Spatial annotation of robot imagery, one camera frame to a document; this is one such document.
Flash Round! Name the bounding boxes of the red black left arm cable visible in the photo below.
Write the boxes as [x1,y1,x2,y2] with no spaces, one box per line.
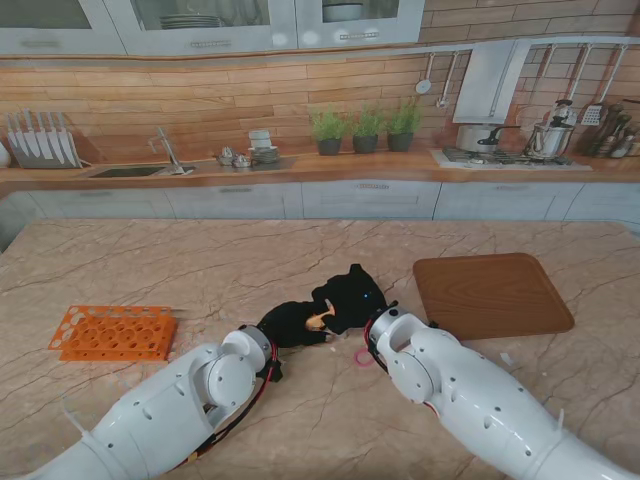
[187,344,281,466]

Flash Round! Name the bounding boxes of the brown wooden tray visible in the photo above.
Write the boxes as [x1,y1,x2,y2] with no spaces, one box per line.
[412,252,575,343]

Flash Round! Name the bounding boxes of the orange test tube rack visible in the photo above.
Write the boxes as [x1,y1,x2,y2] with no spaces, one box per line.
[47,304,179,362]

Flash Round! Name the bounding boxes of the printed kitchen backdrop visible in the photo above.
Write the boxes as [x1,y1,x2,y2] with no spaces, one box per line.
[0,0,640,224]

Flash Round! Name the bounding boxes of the red black arm cable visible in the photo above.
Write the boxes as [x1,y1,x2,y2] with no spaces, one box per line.
[363,319,441,416]
[187,344,281,466]

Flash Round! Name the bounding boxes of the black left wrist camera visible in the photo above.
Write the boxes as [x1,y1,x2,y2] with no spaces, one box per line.
[259,357,286,384]

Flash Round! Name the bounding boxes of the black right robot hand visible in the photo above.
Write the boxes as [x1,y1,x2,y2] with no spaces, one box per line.
[310,263,389,335]

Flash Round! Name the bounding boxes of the red black right arm cable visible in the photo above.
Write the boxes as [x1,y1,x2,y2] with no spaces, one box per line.
[363,319,441,416]

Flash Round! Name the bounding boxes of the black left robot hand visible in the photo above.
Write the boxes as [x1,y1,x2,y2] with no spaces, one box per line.
[257,299,334,350]

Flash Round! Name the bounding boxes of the orange cloth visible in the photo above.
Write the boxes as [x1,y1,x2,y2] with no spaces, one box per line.
[304,298,337,332]

